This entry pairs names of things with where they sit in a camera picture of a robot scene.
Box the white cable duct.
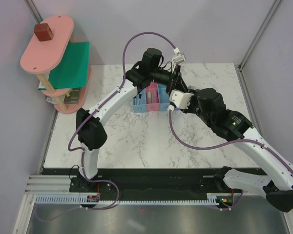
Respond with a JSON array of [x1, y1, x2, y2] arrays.
[[35, 195, 219, 206]]

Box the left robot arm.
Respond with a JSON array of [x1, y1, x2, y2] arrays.
[[77, 48, 191, 192]]

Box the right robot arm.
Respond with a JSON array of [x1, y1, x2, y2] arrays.
[[170, 88, 293, 213]]

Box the green folder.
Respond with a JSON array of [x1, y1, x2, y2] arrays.
[[44, 42, 90, 90]]

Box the pink plastic bin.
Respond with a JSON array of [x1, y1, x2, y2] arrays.
[[145, 82, 160, 112]]

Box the pink wooden shelf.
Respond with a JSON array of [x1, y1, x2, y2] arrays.
[[20, 15, 92, 114]]

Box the black Canon setup booklet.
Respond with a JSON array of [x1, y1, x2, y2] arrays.
[[63, 88, 81, 104]]

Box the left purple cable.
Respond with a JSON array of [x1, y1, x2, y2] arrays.
[[35, 31, 179, 222]]

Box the purple cable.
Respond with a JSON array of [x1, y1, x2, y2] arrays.
[[168, 109, 293, 212], [35, 31, 179, 222]]

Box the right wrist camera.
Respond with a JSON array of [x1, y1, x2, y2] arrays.
[[169, 89, 193, 110]]

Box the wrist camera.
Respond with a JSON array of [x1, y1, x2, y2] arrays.
[[172, 47, 186, 66], [169, 89, 193, 110]]

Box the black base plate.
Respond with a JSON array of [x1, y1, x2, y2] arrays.
[[41, 167, 275, 200]]

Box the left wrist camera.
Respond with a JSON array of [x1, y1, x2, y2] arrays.
[[172, 47, 186, 66]]

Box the brown wooden block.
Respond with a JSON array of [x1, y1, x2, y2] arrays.
[[34, 23, 53, 41]]

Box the light blue bin leftmost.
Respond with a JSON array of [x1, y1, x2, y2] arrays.
[[132, 90, 147, 113]]

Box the light blue bin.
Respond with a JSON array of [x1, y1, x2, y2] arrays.
[[132, 90, 147, 113], [158, 84, 170, 111]]

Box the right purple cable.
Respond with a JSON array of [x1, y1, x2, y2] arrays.
[[168, 109, 293, 212]]

